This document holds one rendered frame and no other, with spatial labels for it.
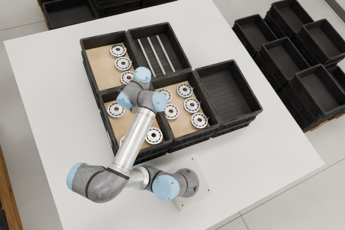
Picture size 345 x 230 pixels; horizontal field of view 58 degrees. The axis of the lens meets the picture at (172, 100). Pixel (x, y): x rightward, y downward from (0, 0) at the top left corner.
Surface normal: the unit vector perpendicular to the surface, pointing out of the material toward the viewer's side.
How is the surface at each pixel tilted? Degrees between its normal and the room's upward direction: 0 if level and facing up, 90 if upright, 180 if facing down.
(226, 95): 0
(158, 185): 42
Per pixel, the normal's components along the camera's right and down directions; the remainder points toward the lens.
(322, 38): 0.17, -0.48
